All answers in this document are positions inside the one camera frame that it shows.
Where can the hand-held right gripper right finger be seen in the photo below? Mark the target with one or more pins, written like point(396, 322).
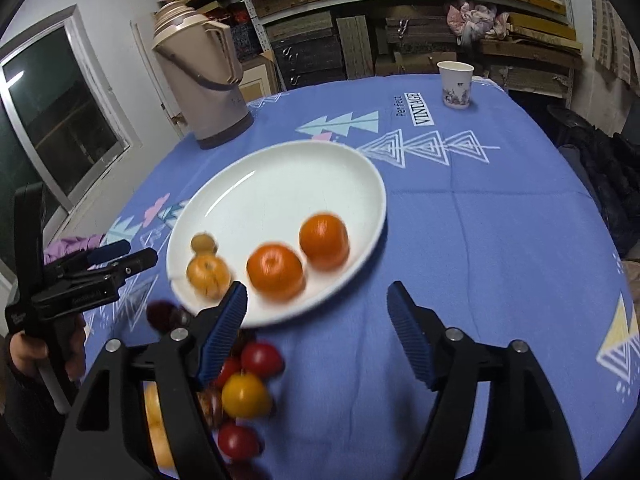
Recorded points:
point(411, 335)

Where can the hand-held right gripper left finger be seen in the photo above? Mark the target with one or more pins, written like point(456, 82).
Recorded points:
point(225, 332)

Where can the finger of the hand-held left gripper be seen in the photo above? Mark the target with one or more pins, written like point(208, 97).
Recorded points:
point(137, 261)
point(110, 250)

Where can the red cherry tomato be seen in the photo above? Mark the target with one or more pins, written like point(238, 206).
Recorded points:
point(261, 360)
point(229, 371)
point(239, 440)

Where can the dark red plum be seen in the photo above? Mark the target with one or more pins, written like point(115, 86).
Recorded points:
point(164, 315)

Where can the yellow speckled round fruit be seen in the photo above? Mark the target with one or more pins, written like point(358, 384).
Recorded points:
point(207, 274)

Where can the yellow round tomato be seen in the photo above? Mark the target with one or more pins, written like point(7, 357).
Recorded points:
point(245, 395)

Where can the small yellow round fruit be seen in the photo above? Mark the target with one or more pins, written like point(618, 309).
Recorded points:
point(204, 243)

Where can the orange mandarin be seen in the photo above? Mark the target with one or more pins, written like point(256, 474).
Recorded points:
point(324, 240)
point(275, 272)

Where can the large pale yellow fruit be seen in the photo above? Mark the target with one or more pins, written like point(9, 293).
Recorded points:
point(156, 425)

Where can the white round plate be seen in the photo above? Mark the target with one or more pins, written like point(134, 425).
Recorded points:
point(280, 190)

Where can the person's left forearm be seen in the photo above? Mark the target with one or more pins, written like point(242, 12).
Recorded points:
point(22, 425)

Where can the person's left hand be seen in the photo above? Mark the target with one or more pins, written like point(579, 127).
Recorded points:
point(22, 355)

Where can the purple cloth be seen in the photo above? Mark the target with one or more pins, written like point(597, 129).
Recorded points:
point(75, 246)

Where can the blue printed tablecloth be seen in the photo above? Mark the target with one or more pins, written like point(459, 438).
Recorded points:
point(475, 240)

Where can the dark glass window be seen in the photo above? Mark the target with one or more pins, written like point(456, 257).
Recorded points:
point(60, 110)

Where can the beige thermos jug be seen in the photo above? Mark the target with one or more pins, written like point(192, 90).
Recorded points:
point(200, 85)

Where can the framed board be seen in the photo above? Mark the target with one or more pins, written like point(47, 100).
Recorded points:
point(260, 77)

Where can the white paper cup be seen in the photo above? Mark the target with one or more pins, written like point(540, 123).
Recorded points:
point(455, 85)

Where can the pile of dark clothes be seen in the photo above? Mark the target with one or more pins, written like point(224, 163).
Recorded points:
point(605, 170)

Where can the metal shelf with boxes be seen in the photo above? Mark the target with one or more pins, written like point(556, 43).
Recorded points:
point(350, 25)

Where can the pink crumpled cloth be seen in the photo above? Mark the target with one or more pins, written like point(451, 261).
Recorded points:
point(472, 16)

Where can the beige woven hanging cloth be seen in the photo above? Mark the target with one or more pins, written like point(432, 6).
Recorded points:
point(612, 35)

